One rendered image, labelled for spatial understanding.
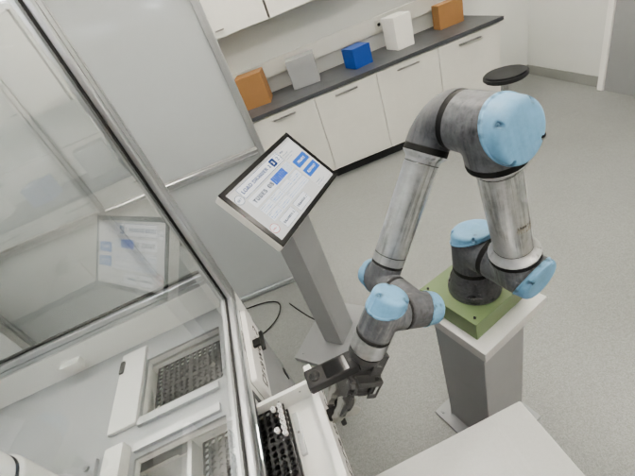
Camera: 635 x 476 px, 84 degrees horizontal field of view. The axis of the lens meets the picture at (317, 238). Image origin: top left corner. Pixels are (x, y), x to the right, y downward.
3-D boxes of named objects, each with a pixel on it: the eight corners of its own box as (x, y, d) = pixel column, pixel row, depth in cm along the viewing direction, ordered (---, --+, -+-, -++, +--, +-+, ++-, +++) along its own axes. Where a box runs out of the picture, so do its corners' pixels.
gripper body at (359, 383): (375, 401, 80) (394, 363, 74) (340, 404, 76) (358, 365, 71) (362, 373, 86) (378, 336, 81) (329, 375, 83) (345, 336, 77)
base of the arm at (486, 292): (473, 263, 117) (473, 240, 111) (513, 288, 105) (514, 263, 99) (437, 285, 114) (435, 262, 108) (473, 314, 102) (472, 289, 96)
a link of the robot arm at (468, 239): (471, 245, 110) (470, 208, 103) (510, 264, 100) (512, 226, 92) (442, 263, 107) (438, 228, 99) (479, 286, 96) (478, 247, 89)
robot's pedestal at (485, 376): (478, 370, 172) (467, 255, 129) (540, 417, 148) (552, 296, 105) (435, 413, 163) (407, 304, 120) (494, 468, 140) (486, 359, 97)
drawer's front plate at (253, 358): (257, 329, 125) (244, 308, 119) (272, 399, 102) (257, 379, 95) (252, 331, 125) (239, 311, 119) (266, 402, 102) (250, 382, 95)
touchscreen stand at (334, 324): (400, 314, 212) (357, 165, 154) (374, 382, 184) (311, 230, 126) (328, 302, 239) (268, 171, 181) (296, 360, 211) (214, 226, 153)
